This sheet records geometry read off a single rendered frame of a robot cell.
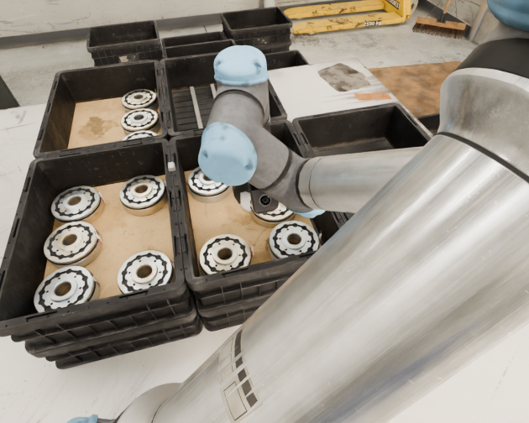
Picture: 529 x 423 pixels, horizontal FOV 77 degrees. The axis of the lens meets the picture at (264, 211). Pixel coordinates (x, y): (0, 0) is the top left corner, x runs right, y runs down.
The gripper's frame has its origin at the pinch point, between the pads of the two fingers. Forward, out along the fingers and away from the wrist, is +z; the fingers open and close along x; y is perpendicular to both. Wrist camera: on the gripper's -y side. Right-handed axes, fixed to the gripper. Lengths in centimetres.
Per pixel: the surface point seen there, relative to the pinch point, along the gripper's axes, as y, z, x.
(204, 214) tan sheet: 3.1, 1.6, 12.5
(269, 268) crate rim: -18.6, -10.0, 2.7
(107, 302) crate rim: -17.7, -12.2, 28.8
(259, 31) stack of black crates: 154, 49, -38
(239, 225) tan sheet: -2.1, 1.6, 5.3
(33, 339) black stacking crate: -17.6, -5.6, 44.1
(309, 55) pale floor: 222, 119, -99
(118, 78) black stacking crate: 59, 0, 29
